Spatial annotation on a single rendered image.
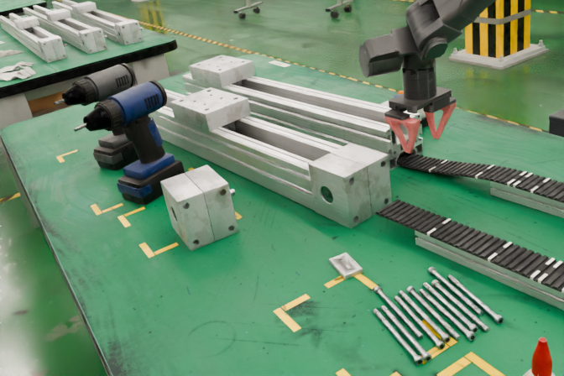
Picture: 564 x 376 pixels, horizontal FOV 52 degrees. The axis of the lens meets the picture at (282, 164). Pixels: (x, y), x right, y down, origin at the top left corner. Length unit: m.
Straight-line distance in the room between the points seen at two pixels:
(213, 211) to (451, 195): 0.40
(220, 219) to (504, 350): 0.49
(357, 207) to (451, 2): 0.35
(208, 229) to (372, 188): 0.28
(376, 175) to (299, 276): 0.22
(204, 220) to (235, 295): 0.17
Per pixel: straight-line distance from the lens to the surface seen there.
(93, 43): 2.83
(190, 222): 0.95
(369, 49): 0.98
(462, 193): 1.03
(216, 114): 1.22
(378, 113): 1.19
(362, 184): 0.94
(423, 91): 1.03
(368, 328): 0.76
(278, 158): 1.04
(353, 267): 0.85
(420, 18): 0.96
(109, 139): 1.38
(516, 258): 0.82
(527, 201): 0.99
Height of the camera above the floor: 1.28
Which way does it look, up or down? 25 degrees down
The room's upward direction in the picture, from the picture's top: 10 degrees counter-clockwise
